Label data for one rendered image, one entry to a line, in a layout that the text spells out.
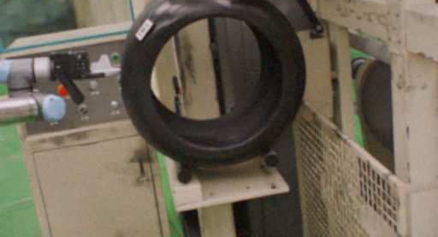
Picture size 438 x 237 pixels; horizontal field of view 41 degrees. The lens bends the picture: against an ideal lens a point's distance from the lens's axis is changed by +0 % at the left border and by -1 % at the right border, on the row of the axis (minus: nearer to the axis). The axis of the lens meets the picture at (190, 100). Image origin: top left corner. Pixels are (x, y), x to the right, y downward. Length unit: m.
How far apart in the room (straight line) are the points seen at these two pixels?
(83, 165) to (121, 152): 0.17
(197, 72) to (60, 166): 0.76
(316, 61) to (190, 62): 0.45
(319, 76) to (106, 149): 0.93
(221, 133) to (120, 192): 0.67
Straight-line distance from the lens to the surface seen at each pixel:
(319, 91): 2.16
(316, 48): 2.12
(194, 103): 2.14
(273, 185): 1.92
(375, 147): 2.61
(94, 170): 2.51
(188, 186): 1.84
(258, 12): 1.72
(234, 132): 2.05
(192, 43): 2.09
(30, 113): 1.68
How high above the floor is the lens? 1.62
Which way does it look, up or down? 16 degrees down
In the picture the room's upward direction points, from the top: 8 degrees counter-clockwise
